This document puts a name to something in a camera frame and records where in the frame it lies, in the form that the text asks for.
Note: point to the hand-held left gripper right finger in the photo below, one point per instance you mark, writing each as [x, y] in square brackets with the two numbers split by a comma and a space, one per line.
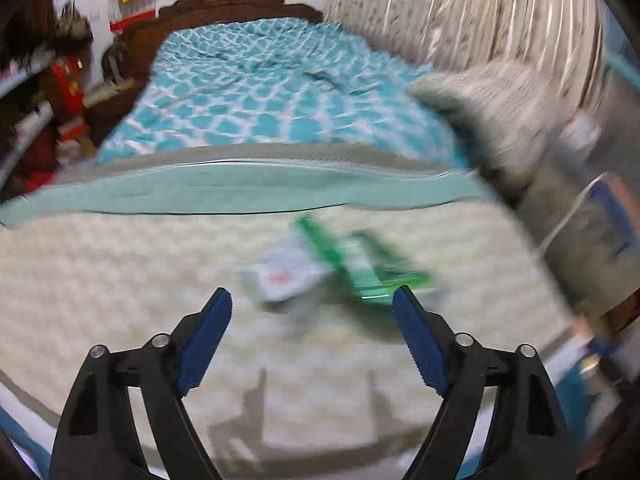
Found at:
[420, 340]

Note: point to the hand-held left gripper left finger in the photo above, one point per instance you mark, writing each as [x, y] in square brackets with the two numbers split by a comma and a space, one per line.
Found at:
[205, 345]

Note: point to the green plastic wrapper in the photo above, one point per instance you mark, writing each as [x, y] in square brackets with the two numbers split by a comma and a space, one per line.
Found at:
[370, 270]

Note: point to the white snack packet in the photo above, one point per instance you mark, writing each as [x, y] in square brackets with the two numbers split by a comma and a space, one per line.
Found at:
[285, 275]

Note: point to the grey paper bag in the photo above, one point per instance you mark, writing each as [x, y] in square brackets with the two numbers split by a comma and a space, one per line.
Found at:
[590, 240]

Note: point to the patterned beige pillow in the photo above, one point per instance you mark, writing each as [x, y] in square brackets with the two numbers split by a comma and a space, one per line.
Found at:
[490, 115]

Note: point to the teal patterned blanket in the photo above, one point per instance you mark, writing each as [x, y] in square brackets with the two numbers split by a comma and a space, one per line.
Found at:
[260, 90]

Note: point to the cluttered shelf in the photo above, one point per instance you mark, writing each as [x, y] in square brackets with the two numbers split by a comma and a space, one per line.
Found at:
[40, 110]

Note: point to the carved wooden headboard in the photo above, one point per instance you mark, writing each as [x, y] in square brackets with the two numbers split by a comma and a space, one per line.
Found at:
[145, 35]

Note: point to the striped floral curtain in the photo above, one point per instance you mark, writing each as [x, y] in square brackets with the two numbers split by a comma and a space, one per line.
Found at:
[450, 5]

